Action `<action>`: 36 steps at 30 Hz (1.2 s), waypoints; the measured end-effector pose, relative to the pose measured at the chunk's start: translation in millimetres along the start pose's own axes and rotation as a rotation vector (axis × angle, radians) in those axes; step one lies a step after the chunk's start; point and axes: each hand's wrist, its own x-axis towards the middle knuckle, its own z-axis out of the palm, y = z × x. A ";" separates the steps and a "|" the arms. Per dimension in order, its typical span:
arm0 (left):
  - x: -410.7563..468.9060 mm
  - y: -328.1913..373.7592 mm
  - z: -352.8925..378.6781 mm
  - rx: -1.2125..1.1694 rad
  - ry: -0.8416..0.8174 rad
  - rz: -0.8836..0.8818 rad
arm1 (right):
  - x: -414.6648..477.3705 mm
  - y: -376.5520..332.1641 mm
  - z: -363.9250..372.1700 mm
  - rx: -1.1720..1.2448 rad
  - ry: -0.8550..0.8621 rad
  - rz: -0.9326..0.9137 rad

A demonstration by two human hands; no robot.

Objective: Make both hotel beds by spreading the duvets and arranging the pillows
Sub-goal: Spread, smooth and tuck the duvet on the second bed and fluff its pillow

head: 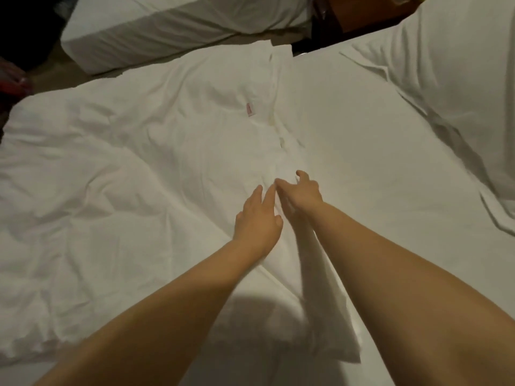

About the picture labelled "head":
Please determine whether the person's left hand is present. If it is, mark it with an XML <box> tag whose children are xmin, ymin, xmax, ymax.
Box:
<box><xmin>232</xmin><ymin>184</ymin><xmax>285</xmax><ymax>262</ymax></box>

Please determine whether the person's right hand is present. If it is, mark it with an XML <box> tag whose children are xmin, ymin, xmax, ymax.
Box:
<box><xmin>274</xmin><ymin>170</ymin><xmax>326</xmax><ymax>230</ymax></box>

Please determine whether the white bed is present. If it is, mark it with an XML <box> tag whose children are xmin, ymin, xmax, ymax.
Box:
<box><xmin>0</xmin><ymin>48</ymin><xmax>515</xmax><ymax>386</ymax></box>
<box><xmin>60</xmin><ymin>0</ymin><xmax>315</xmax><ymax>76</ymax></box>

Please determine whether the white duvet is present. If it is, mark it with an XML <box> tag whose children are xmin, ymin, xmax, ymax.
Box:
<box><xmin>0</xmin><ymin>40</ymin><xmax>363</xmax><ymax>368</ymax></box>

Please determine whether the white pillow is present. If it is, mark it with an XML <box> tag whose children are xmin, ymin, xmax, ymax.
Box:
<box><xmin>338</xmin><ymin>0</ymin><xmax>515</xmax><ymax>236</ymax></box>

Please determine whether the person's right forearm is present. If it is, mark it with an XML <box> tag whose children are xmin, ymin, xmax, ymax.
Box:
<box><xmin>310</xmin><ymin>205</ymin><xmax>515</xmax><ymax>386</ymax></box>

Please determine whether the person's left forearm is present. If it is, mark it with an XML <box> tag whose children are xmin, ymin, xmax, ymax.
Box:
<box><xmin>32</xmin><ymin>241</ymin><xmax>259</xmax><ymax>386</ymax></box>

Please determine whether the dark wooden nightstand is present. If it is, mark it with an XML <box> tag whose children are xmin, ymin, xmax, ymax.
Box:
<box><xmin>322</xmin><ymin>0</ymin><xmax>423</xmax><ymax>35</ymax></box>

